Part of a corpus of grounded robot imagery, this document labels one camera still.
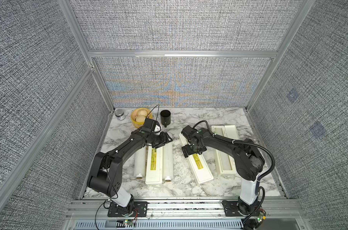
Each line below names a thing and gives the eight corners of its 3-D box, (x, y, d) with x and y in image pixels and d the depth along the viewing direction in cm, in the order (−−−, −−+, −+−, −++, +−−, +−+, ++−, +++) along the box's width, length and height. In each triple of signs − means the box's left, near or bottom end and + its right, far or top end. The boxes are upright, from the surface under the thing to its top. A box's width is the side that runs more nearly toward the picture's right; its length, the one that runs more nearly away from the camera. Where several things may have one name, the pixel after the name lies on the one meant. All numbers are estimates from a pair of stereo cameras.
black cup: (160, 128, 109) (159, 120, 102) (161, 117, 116) (160, 109, 109) (170, 128, 109) (170, 120, 102) (170, 117, 116) (170, 109, 109)
